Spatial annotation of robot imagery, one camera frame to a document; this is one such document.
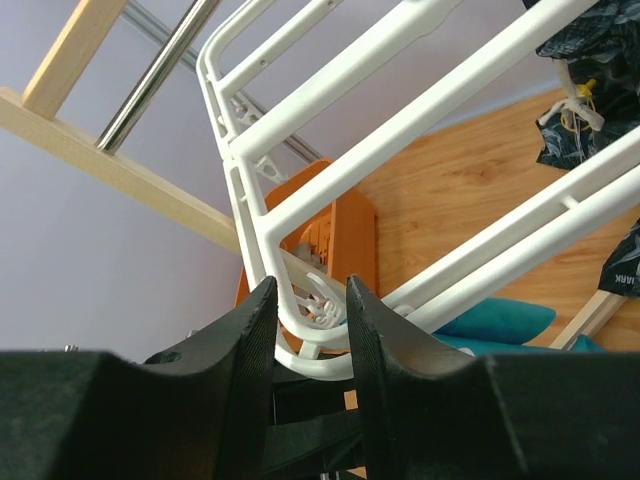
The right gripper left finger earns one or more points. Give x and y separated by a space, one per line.
196 410

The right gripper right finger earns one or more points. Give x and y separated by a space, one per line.
430 411

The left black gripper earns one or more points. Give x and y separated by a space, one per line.
311 434

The teal cloth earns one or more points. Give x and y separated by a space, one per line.
499 326

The white clip hanger frame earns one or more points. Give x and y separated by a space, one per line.
566 211

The orange laundry basket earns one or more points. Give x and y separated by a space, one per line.
341 239

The wooden drying rack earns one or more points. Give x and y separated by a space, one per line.
31 115

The metal rack rod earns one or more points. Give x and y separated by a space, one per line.
173 46

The dark patterned shorts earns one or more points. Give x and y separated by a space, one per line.
600 52

